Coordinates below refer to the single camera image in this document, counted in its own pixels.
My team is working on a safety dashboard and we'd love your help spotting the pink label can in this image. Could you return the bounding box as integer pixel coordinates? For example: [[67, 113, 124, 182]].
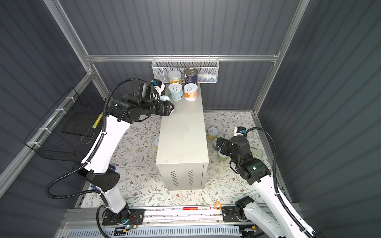
[[160, 95, 170, 108], [184, 83, 198, 101]]

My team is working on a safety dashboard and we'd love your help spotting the green label can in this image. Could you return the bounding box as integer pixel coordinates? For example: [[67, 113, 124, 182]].
[[217, 151, 229, 162]]

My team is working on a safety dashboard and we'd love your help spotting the light teal can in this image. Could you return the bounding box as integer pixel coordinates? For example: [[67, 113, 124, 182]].
[[168, 83, 183, 101]]

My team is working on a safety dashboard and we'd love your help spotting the orange yellow fruit can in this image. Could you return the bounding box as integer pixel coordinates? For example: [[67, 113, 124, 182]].
[[168, 70, 183, 85]]

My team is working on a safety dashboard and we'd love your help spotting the dark blue tin can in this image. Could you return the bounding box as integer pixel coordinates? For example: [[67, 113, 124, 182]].
[[184, 68, 198, 85]]

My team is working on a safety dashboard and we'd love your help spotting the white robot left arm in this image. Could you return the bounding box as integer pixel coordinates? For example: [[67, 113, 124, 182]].
[[80, 79, 174, 214]]

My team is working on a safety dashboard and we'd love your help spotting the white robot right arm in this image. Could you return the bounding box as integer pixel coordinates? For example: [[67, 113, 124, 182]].
[[216, 135, 316, 238]]

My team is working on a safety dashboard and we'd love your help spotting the white metal cabinet counter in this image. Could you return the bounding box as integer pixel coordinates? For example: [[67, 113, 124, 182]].
[[156, 92, 209, 191]]

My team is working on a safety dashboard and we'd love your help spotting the can with pull tab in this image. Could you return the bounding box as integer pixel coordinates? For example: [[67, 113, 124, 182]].
[[212, 139, 217, 150], [206, 127, 219, 140]]

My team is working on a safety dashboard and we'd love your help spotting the pale green square dish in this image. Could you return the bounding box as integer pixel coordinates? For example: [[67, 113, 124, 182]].
[[251, 147, 264, 160]]

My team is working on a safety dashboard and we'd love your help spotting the white round clock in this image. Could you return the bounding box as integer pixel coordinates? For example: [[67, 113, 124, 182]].
[[246, 131, 255, 142]]

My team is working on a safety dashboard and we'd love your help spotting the yellow can behind cabinet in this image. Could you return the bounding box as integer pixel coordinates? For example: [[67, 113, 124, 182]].
[[154, 137, 159, 150]]

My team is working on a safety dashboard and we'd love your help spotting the yellow highlighter pen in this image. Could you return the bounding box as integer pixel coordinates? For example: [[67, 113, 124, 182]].
[[92, 112, 103, 129]]

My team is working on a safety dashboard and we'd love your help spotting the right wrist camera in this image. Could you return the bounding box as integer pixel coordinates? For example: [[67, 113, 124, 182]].
[[234, 126, 247, 137]]

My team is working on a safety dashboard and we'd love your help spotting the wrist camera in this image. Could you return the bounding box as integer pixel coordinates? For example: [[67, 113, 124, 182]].
[[151, 79, 166, 96], [234, 126, 247, 137]]

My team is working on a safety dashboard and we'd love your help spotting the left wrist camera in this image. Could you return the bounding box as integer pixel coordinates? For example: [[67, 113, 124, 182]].
[[151, 79, 166, 96]]

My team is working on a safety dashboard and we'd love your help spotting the white wire mesh basket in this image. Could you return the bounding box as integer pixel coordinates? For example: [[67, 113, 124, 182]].
[[151, 58, 220, 84]]

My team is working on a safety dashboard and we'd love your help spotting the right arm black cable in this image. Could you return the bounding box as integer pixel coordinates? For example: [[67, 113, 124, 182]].
[[243, 127, 310, 238]]

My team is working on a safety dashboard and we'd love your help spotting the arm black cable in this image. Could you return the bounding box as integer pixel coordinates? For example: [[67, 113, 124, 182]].
[[44, 78, 149, 200], [243, 127, 310, 238]]

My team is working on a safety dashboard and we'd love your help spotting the black wire wall basket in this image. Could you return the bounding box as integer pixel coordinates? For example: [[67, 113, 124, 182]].
[[23, 88, 105, 162]]

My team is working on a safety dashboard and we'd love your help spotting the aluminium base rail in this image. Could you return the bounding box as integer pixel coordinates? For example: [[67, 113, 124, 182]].
[[59, 204, 268, 227]]

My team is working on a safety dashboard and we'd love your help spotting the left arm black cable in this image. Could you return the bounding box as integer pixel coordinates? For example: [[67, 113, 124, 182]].
[[44, 78, 149, 200]]

